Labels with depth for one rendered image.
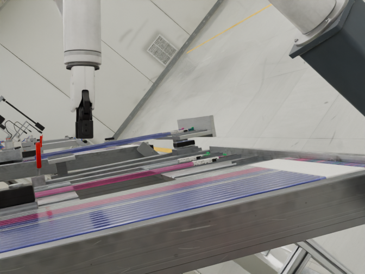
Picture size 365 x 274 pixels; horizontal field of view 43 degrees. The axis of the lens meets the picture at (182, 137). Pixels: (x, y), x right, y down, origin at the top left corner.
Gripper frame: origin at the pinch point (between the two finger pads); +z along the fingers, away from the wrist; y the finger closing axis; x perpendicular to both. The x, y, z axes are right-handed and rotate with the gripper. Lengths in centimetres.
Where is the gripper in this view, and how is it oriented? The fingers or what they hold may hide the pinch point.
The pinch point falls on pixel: (83, 134)
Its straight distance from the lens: 108.0
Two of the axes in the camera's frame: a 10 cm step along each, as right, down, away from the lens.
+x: 9.6, -0.2, 2.9
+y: 2.9, 0.0, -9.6
